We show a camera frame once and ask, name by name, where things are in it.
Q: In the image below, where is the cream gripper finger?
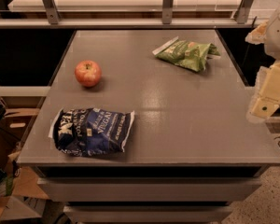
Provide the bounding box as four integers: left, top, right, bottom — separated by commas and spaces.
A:
246, 61, 280, 123

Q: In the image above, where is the green jalapeno chip bag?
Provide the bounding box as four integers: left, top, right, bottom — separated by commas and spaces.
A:
152, 36, 220, 73

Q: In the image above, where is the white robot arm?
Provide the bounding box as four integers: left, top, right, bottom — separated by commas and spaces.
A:
245, 6, 280, 123

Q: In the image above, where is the blue chip bag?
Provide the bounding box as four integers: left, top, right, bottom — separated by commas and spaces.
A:
49, 108, 134, 157

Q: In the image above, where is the upper grey drawer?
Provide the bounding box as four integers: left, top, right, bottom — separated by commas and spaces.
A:
37, 178, 261, 202

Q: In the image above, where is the grey drawer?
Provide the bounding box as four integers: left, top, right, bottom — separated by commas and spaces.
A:
37, 178, 261, 202
63, 206, 231, 224

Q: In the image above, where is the red apple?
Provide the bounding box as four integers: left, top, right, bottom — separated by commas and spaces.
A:
75, 60, 102, 88

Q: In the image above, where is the lower grey drawer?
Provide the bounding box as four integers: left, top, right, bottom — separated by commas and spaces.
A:
63, 206, 231, 224

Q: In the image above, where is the brown cardboard box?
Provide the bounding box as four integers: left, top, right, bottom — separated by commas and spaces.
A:
0, 108, 49, 221

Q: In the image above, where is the metal railing frame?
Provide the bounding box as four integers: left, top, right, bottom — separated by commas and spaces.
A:
0, 0, 269, 29

